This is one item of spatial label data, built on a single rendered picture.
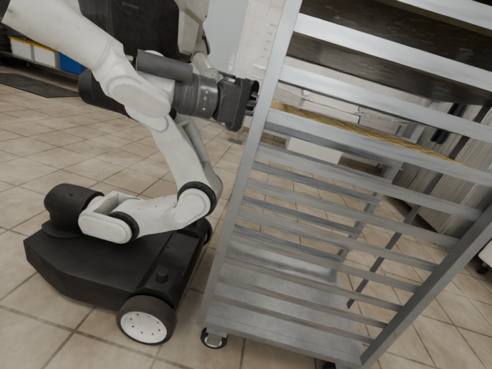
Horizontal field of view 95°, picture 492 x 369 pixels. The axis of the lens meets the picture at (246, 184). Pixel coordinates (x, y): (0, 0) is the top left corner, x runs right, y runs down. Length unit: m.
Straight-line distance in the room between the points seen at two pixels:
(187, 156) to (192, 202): 0.16
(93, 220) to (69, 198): 0.15
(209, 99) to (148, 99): 0.12
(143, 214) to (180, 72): 0.61
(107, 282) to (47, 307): 0.27
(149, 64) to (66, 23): 0.12
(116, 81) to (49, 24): 0.10
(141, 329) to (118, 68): 0.83
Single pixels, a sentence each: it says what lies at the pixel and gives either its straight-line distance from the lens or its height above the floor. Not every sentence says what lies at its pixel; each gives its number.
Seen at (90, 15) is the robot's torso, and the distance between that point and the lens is 0.82.
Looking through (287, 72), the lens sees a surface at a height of 0.96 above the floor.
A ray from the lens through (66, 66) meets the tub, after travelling 5.09.
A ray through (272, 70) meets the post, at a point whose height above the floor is 0.96.
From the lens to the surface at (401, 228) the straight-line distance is 0.74.
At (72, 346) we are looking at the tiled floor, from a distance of 1.09.
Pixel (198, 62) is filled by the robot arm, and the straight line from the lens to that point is 1.15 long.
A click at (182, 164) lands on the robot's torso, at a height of 0.62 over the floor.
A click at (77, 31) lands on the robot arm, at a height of 0.93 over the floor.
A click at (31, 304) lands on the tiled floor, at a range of 1.22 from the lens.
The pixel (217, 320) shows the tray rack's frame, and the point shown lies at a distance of 0.94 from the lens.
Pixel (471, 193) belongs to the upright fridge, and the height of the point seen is 0.58.
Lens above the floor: 0.93
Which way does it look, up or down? 25 degrees down
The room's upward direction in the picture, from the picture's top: 17 degrees clockwise
